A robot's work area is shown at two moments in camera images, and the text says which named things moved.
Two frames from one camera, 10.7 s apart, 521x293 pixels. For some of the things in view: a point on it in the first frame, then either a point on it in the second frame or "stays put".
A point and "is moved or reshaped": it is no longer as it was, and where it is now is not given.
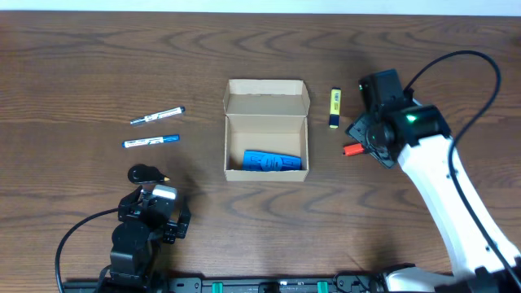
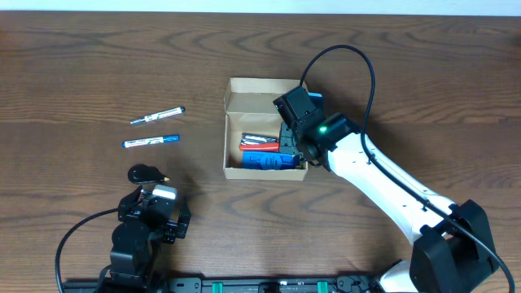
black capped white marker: (158, 115) stays put
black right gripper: (367, 148) to (290, 142)
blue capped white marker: (149, 141) stays put
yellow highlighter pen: (335, 107) to (314, 94)
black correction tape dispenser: (142, 173) stays put
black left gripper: (152, 208) stays put
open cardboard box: (269, 115) stays put
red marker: (352, 150) is moved or reshaped
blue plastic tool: (270, 161) stays put
